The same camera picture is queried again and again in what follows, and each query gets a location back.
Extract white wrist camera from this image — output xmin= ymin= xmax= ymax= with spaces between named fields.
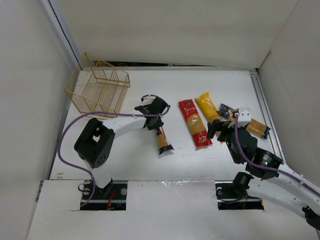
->
xmin=140 ymin=94 xmax=157 ymax=103
xmin=234 ymin=108 xmax=252 ymax=128

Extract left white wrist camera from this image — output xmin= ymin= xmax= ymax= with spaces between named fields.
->
xmin=140 ymin=94 xmax=157 ymax=103

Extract yellow spaghetti bag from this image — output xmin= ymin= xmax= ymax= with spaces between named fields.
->
xmin=194 ymin=91 xmax=220 ymax=123

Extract blue patterned spaghetti bag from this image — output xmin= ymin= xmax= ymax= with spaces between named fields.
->
xmin=217 ymin=103 xmax=271 ymax=139

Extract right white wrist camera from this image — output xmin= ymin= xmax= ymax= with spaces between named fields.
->
xmin=234 ymin=108 xmax=252 ymax=128

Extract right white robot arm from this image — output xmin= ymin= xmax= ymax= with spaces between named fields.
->
xmin=207 ymin=119 xmax=320 ymax=230

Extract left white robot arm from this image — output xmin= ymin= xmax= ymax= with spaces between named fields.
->
xmin=74 ymin=94 xmax=171 ymax=191

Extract purple cable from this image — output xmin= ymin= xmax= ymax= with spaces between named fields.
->
xmin=57 ymin=104 xmax=171 ymax=207
xmin=232 ymin=113 xmax=320 ymax=198

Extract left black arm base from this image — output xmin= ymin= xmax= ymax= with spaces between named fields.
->
xmin=78 ymin=180 xmax=128 ymax=211

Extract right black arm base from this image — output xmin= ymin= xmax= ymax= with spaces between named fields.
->
xmin=215 ymin=172 xmax=264 ymax=211

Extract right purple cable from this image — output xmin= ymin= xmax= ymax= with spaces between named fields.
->
xmin=232 ymin=113 xmax=320 ymax=198

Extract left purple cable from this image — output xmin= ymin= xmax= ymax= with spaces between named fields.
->
xmin=57 ymin=104 xmax=171 ymax=207

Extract yellow wire mesh basket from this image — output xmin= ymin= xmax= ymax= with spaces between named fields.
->
xmin=64 ymin=52 xmax=131 ymax=114

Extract aluminium rail right edge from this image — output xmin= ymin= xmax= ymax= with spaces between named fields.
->
xmin=249 ymin=70 xmax=286 ymax=162

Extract red spaghetti bag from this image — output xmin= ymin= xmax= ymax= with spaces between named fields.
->
xmin=178 ymin=99 xmax=212 ymax=148

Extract navy label spaghetti bag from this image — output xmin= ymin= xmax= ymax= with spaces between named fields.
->
xmin=155 ymin=127 xmax=174 ymax=156

